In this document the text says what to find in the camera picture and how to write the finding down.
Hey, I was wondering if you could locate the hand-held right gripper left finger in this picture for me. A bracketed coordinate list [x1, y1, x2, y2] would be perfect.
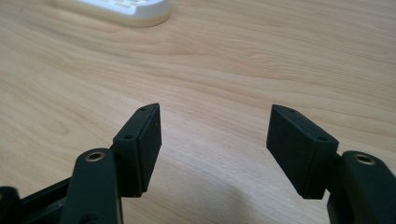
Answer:
[61, 103, 163, 224]

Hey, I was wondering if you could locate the white plastic tray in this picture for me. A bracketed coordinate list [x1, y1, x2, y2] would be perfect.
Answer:
[50, 0, 172, 28]

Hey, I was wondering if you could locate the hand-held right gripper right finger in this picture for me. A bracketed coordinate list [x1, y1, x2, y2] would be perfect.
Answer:
[266, 104, 396, 224]

